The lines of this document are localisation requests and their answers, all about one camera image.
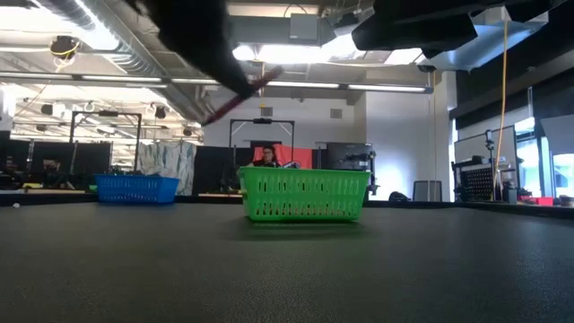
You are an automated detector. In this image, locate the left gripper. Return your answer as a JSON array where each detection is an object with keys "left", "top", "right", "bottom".
[{"left": 125, "top": 0, "right": 258, "bottom": 100}]

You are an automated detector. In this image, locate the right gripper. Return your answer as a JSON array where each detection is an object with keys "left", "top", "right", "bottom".
[{"left": 351, "top": 13, "right": 479, "bottom": 52}]

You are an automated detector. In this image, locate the silver ceiling hood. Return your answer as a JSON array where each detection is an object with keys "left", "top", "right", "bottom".
[{"left": 409, "top": 6, "right": 551, "bottom": 74}]

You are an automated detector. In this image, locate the grey ceiling box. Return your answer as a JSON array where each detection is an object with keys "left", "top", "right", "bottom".
[{"left": 288, "top": 13, "right": 322, "bottom": 42}]

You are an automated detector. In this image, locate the person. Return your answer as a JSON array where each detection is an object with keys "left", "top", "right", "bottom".
[
  {"left": 248, "top": 144, "right": 291, "bottom": 170},
  {"left": 41, "top": 158, "right": 74, "bottom": 190}
]

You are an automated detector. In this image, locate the patterned hanging cloth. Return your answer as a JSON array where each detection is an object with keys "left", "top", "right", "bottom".
[{"left": 135, "top": 140, "right": 197, "bottom": 196}]

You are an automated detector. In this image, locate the long ceiling light bar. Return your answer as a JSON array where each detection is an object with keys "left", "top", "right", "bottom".
[{"left": 0, "top": 70, "right": 434, "bottom": 95}]

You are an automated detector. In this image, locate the black machine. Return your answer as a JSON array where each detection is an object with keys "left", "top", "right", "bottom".
[{"left": 326, "top": 142, "right": 378, "bottom": 171}]

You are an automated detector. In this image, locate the green plastic basket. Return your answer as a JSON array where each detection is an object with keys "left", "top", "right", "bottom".
[{"left": 237, "top": 166, "right": 373, "bottom": 223}]

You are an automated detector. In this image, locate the blue plastic bin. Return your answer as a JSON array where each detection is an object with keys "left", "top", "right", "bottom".
[{"left": 93, "top": 173, "right": 181, "bottom": 205}]

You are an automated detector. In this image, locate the grey trash bin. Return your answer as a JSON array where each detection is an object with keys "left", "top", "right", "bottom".
[{"left": 412, "top": 179, "right": 444, "bottom": 203}]

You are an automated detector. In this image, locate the black equipment rack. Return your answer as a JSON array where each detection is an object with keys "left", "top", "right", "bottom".
[{"left": 451, "top": 125, "right": 519, "bottom": 204}]

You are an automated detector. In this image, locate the red box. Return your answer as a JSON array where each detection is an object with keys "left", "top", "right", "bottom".
[{"left": 518, "top": 195, "right": 555, "bottom": 207}]

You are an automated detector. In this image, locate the black table mat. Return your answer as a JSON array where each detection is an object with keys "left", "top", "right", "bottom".
[{"left": 0, "top": 201, "right": 574, "bottom": 323}]

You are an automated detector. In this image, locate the black stand frame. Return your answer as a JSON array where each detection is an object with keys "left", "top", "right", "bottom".
[
  {"left": 229, "top": 118, "right": 296, "bottom": 168},
  {"left": 68, "top": 110, "right": 144, "bottom": 174}
]

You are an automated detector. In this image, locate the yellow hanging cable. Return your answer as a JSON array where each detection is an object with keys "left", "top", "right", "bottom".
[{"left": 491, "top": 20, "right": 511, "bottom": 198}]

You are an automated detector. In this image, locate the ceiling dome camera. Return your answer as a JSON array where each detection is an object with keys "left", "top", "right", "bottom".
[{"left": 49, "top": 35, "right": 82, "bottom": 60}]

